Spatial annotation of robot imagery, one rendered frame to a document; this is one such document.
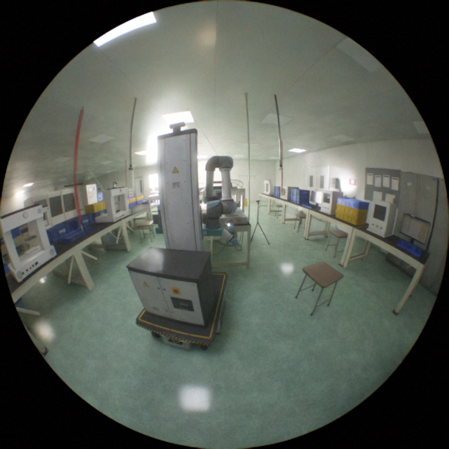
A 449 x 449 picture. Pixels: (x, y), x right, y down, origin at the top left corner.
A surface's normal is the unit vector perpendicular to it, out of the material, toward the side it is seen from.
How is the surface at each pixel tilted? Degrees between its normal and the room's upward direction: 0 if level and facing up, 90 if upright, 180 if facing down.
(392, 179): 90
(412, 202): 90
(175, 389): 0
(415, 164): 90
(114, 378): 0
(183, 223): 90
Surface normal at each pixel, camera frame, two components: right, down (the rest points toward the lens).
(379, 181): -1.00, 0.04
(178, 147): -0.13, 0.29
